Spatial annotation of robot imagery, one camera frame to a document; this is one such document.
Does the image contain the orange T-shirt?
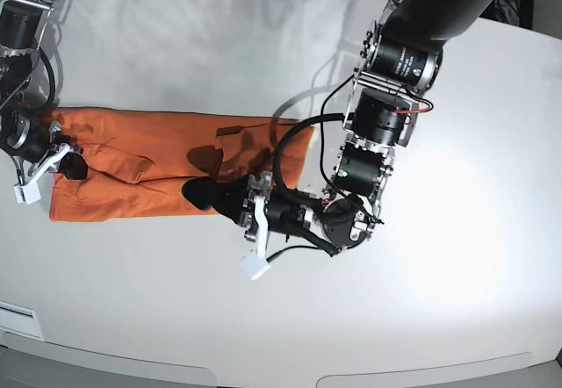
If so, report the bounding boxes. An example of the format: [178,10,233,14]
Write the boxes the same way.
[44,107,297,222]

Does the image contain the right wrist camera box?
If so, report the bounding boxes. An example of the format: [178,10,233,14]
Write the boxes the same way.
[13,182,41,205]

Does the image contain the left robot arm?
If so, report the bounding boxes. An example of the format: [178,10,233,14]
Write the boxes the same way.
[182,0,493,262]

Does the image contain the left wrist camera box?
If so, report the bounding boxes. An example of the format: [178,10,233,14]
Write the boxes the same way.
[241,250,270,281]

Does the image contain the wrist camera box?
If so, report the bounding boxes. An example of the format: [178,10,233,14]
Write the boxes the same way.
[241,250,270,281]
[13,182,41,205]

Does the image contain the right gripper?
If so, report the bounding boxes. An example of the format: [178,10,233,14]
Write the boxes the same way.
[17,119,88,184]

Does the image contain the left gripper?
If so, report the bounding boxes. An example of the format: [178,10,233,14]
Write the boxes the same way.
[181,171,273,259]

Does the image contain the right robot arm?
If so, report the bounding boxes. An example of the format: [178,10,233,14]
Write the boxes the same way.
[1,0,88,185]

